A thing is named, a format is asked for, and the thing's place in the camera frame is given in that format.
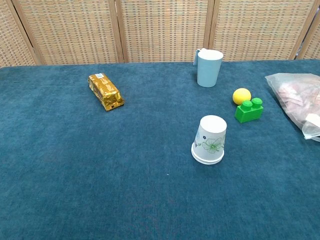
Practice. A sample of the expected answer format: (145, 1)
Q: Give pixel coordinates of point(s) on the white floral paper cup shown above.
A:
(207, 162)
(211, 135)

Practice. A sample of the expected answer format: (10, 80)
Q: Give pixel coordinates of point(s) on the gold foil wrapped package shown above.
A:
(105, 91)

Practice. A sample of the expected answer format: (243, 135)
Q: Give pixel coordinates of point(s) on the light blue plastic mug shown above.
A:
(208, 71)

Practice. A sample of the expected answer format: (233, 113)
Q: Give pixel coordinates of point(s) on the clear plastic zip bag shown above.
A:
(297, 100)

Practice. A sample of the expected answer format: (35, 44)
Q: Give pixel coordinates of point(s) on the blue table cloth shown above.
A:
(100, 162)

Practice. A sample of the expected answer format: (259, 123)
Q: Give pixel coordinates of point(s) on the yellow foam ball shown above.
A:
(241, 96)

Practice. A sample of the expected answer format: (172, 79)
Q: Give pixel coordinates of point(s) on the green toy building brick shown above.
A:
(248, 112)

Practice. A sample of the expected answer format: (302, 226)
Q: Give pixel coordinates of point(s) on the woven rattan folding screen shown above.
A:
(160, 27)

